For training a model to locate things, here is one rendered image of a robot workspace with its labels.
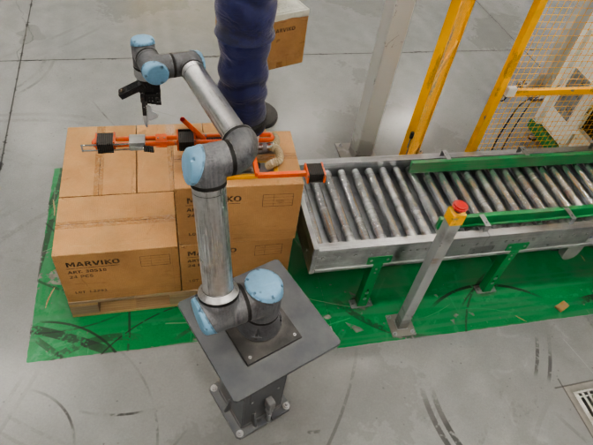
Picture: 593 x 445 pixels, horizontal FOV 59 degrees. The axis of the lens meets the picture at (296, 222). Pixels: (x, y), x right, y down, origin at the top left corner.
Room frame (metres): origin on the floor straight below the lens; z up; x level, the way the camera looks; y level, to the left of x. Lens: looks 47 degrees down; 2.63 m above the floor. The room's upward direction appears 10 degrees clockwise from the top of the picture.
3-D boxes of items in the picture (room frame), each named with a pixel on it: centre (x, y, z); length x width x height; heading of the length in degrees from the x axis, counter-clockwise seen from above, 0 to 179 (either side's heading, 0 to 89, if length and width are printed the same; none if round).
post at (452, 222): (1.74, -0.72, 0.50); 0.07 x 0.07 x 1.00; 19
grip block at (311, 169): (1.75, -0.04, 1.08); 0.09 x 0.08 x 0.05; 18
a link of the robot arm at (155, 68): (1.67, 0.62, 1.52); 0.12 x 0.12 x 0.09; 34
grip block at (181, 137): (1.82, 0.56, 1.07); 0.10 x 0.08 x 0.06; 18
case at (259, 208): (1.90, 0.34, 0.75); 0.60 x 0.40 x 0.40; 107
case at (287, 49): (3.52, 0.50, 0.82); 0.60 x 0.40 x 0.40; 40
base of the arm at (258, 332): (1.14, 0.08, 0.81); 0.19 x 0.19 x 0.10
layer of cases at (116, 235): (2.09, 0.73, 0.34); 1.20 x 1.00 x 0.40; 109
